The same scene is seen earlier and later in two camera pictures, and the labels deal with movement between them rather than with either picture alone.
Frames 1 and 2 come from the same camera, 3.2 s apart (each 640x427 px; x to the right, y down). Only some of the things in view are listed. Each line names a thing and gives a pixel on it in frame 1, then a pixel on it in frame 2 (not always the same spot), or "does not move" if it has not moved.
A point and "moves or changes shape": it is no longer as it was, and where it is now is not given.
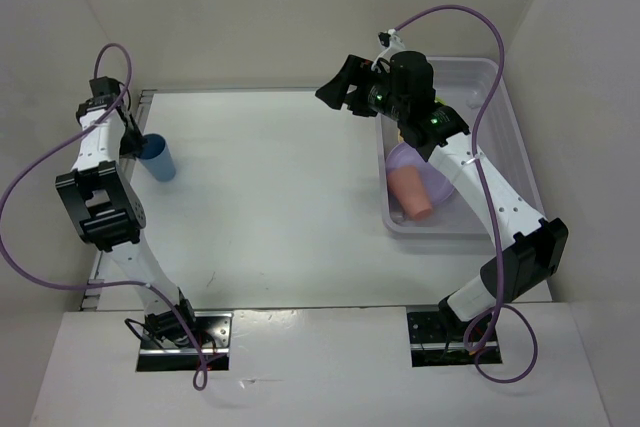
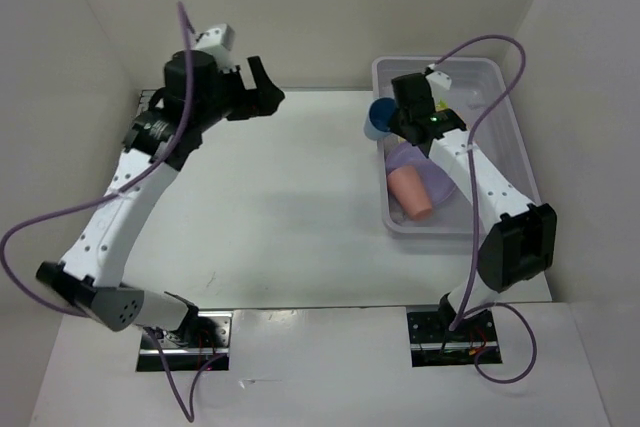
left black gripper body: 132,141 → 231,100
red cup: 410,192 does not move
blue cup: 157,157 moves or changes shape
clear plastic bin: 418,198 does not move
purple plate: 437,186 does not move
